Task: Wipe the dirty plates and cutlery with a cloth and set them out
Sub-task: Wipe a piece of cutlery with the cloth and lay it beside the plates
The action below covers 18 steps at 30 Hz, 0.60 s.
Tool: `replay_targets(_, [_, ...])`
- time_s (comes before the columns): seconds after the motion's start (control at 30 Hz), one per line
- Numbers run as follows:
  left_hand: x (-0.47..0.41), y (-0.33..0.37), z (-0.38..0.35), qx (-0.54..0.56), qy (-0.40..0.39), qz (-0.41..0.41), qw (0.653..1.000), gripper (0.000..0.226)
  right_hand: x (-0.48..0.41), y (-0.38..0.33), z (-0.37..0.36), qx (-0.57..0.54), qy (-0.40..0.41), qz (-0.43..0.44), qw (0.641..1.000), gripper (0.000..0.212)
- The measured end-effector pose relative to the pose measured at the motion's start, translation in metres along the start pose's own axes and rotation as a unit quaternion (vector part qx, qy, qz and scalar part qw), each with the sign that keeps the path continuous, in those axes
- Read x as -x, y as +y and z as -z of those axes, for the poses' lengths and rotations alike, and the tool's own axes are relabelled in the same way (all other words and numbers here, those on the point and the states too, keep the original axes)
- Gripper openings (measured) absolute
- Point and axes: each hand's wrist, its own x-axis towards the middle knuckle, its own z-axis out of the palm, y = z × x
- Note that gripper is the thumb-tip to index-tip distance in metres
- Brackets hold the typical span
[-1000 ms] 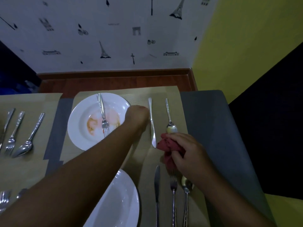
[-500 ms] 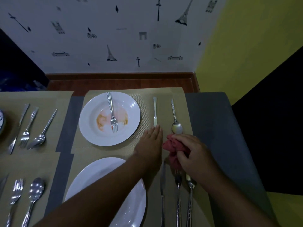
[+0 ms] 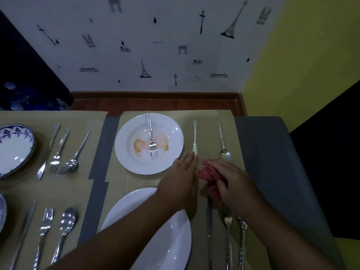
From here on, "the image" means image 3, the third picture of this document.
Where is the black furniture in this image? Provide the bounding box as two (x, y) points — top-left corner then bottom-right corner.
(289, 79), (360, 240)

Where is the blue geometric rim plate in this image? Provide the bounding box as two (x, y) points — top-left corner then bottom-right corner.
(0, 193), (8, 234)

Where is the brown wooden baseboard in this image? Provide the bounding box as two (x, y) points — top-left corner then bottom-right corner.
(69, 91), (249, 118)

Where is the steel fork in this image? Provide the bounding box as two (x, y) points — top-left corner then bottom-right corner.
(49, 127), (71, 174)
(32, 208), (54, 270)
(145, 113), (159, 161)
(222, 203), (234, 270)

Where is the blue floral rim plate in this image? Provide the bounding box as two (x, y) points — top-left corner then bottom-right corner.
(0, 124), (36, 180)

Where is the blue water jug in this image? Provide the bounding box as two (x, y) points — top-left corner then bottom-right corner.
(3, 81), (43, 103)
(8, 99), (68, 111)

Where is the steel spoon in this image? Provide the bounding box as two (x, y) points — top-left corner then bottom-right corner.
(217, 122), (233, 162)
(50, 207), (78, 266)
(236, 215), (249, 270)
(58, 130), (92, 176)

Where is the person's right forearm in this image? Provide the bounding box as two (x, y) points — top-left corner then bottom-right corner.
(241, 205), (341, 270)

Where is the red cleaning cloth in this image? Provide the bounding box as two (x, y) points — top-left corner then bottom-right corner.
(197, 159), (229, 201)

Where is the steel knife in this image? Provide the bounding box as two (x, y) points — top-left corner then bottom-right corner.
(192, 120), (199, 156)
(205, 196), (214, 270)
(36, 123), (62, 181)
(9, 201), (38, 270)

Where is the beige woven placemat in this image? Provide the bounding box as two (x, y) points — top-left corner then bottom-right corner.
(104, 110), (247, 193)
(0, 177), (95, 270)
(0, 111), (109, 189)
(96, 180), (271, 270)

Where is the person's left hand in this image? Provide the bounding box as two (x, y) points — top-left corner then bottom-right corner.
(155, 151), (200, 216)

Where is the person's right hand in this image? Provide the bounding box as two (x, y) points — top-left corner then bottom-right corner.
(206, 159), (264, 221)

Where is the white plate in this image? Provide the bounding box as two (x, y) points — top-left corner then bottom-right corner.
(100, 187), (193, 270)
(114, 112), (185, 176)

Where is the person's left forearm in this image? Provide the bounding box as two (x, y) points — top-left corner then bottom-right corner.
(46, 193), (186, 270)

